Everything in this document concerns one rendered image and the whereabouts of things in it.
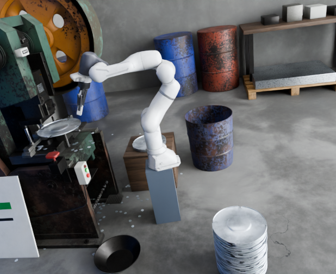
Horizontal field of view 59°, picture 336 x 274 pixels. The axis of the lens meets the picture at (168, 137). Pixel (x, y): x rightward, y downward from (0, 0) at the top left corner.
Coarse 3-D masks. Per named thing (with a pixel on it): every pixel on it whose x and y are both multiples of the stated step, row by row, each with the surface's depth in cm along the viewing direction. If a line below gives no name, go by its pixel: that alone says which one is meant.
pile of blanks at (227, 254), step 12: (216, 240) 162; (264, 240) 157; (216, 252) 168; (228, 252) 157; (240, 252) 154; (252, 252) 154; (264, 252) 161; (216, 264) 178; (228, 264) 162; (240, 264) 158; (252, 264) 157; (264, 264) 164
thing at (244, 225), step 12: (216, 216) 171; (228, 216) 170; (240, 216) 168; (252, 216) 167; (216, 228) 163; (228, 228) 162; (240, 228) 160; (252, 228) 159; (264, 228) 158; (228, 240) 154; (240, 240) 153; (252, 240) 152
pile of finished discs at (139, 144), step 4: (140, 136) 266; (144, 136) 266; (164, 136) 259; (136, 140) 262; (140, 140) 260; (144, 140) 258; (164, 140) 255; (132, 144) 255; (136, 144) 255; (140, 144) 254; (144, 144) 252; (136, 148) 246; (140, 148) 247; (144, 148) 246
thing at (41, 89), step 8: (32, 72) 186; (40, 72) 193; (40, 80) 192; (40, 88) 191; (48, 96) 200; (40, 104) 189; (48, 104) 194; (24, 112) 192; (32, 112) 191; (40, 112) 190; (48, 112) 193
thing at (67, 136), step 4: (80, 124) 202; (84, 124) 201; (76, 128) 197; (80, 128) 196; (72, 132) 195; (56, 136) 200; (60, 136) 200; (64, 136) 200; (68, 136) 202; (72, 136) 208; (60, 140) 201; (64, 140) 201; (68, 140) 202; (72, 140) 208; (68, 144) 202
